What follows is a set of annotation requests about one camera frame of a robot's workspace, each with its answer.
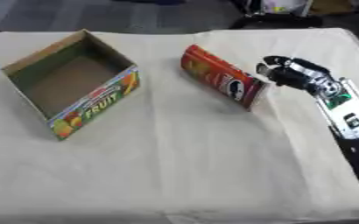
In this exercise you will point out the red cylindrical snack can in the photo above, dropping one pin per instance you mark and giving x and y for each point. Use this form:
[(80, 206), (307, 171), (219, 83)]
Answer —
[(221, 75)]

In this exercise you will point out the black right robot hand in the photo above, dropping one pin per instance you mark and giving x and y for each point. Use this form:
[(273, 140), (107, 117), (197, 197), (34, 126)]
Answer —
[(290, 73)]

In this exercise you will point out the black chair base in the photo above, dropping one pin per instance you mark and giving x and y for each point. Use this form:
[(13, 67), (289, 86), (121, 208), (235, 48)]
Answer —
[(277, 20)]

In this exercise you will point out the open cardboard box with print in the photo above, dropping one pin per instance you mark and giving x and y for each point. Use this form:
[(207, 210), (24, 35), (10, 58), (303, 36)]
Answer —
[(70, 84)]

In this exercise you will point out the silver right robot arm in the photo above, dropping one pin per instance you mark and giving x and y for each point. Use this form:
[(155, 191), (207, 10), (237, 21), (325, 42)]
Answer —
[(348, 116)]

